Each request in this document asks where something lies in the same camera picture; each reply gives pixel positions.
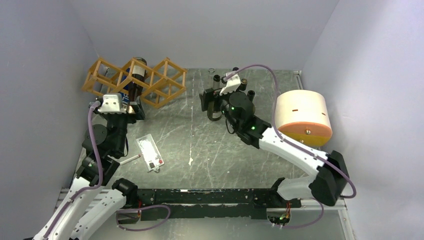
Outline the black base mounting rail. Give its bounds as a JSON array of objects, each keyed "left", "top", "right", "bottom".
[{"left": 112, "top": 178, "right": 301, "bottom": 220}]

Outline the blue labelled clear bottle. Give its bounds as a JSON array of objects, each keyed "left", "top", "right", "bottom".
[{"left": 116, "top": 74, "right": 130, "bottom": 108}]

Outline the clear plastic blister package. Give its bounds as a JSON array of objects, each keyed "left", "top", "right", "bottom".
[{"left": 135, "top": 133, "right": 165, "bottom": 173}]

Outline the wooden wine rack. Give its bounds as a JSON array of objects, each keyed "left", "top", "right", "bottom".
[{"left": 81, "top": 57, "right": 188, "bottom": 109}]

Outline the cream orange cylindrical drawer box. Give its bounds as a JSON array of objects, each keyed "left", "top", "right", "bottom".
[{"left": 274, "top": 89, "right": 333, "bottom": 148}]

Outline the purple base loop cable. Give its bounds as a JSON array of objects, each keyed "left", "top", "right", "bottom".
[{"left": 115, "top": 204, "right": 172, "bottom": 233}]

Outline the dark green wine bottle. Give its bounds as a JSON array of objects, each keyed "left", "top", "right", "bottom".
[{"left": 246, "top": 90, "right": 256, "bottom": 102}]

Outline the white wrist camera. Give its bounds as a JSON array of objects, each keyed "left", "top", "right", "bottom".
[
  {"left": 219, "top": 71, "right": 241, "bottom": 96},
  {"left": 98, "top": 93, "right": 124, "bottom": 114}
]

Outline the red wine bottle gold cap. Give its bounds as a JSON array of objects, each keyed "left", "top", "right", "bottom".
[{"left": 127, "top": 57, "right": 148, "bottom": 114}]

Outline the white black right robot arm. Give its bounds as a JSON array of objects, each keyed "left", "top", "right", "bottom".
[{"left": 199, "top": 88, "right": 349, "bottom": 207}]

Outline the white pink marker pen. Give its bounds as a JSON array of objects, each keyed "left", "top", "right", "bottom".
[{"left": 120, "top": 154, "right": 141, "bottom": 165}]

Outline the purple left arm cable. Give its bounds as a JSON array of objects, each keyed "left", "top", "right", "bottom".
[{"left": 43, "top": 100, "right": 104, "bottom": 240}]

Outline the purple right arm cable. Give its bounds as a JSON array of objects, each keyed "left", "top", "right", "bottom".
[{"left": 222, "top": 64, "right": 358, "bottom": 200}]

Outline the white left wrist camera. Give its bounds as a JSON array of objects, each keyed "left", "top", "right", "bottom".
[{"left": 98, "top": 93, "right": 124, "bottom": 114}]

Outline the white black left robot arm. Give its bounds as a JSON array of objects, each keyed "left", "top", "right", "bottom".
[{"left": 33, "top": 93, "right": 145, "bottom": 240}]

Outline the clear whisky bottle black label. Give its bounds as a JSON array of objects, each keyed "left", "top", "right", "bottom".
[{"left": 236, "top": 78, "right": 248, "bottom": 92}]

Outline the dark bottle silver cap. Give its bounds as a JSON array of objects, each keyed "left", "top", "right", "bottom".
[{"left": 206, "top": 74, "right": 223, "bottom": 122}]

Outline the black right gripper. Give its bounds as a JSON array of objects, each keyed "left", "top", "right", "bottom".
[{"left": 199, "top": 86, "right": 240, "bottom": 130}]

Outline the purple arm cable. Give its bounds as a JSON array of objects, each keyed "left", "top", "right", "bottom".
[
  {"left": 43, "top": 100, "right": 104, "bottom": 240},
  {"left": 222, "top": 64, "right": 358, "bottom": 200}
]

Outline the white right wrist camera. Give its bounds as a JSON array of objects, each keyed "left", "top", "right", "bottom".
[{"left": 219, "top": 71, "right": 241, "bottom": 96}]

